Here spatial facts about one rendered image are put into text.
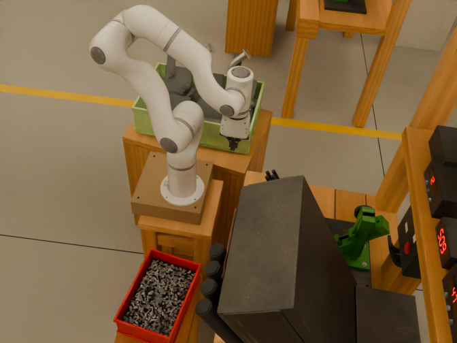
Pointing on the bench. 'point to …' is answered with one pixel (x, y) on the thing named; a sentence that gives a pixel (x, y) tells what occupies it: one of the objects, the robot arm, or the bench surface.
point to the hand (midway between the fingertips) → (233, 144)
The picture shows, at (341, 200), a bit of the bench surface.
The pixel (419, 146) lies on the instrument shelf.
